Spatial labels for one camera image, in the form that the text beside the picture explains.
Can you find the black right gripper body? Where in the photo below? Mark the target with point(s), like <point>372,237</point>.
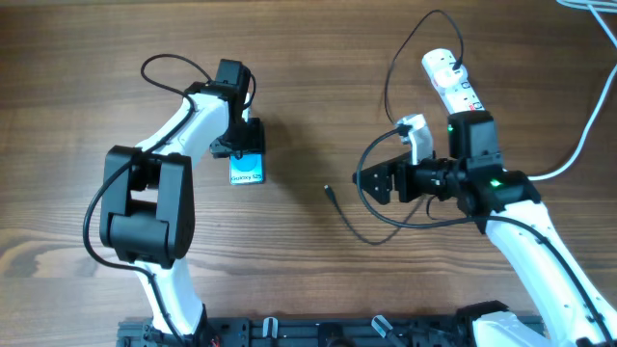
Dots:
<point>412,177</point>

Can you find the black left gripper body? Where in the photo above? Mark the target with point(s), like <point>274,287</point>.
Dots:
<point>247,138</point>

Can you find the Galaxy smartphone cyan screen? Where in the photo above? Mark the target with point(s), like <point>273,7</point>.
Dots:
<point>246,170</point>

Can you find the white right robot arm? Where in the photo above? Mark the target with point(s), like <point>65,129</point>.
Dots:
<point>507,208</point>

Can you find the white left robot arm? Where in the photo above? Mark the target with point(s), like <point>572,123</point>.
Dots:
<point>142,219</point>

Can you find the white charger plug adapter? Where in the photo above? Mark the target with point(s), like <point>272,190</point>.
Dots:
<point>448,77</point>

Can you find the white power strip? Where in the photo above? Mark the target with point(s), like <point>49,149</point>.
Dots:
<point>459,98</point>

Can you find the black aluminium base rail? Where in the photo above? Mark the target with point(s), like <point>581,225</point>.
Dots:
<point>440,330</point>

